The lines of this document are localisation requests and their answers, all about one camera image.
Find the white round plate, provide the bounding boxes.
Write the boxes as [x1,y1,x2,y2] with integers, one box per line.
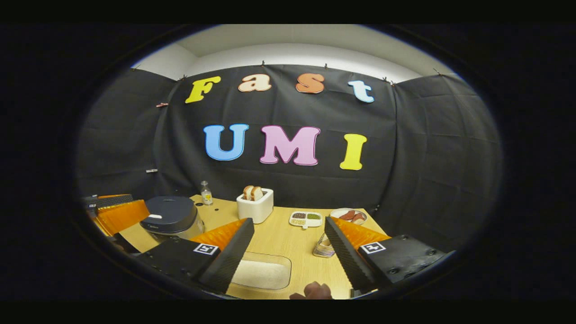
[330,208,368,225]

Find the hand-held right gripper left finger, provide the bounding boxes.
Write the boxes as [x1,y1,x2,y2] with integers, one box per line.
[135,218,256,295]

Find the black rice cooker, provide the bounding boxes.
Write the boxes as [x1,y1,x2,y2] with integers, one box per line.
[139,196,205,241]

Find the white divided grain dish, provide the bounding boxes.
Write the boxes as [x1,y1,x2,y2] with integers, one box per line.
[289,211,323,229]

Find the white toaster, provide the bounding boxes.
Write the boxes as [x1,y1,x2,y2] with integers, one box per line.
[236,187,274,224]

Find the clear chopstick holder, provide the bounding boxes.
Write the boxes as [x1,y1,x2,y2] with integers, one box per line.
[313,232,336,258]

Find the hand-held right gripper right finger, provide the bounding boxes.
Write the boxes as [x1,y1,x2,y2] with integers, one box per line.
[324,216,448,293]

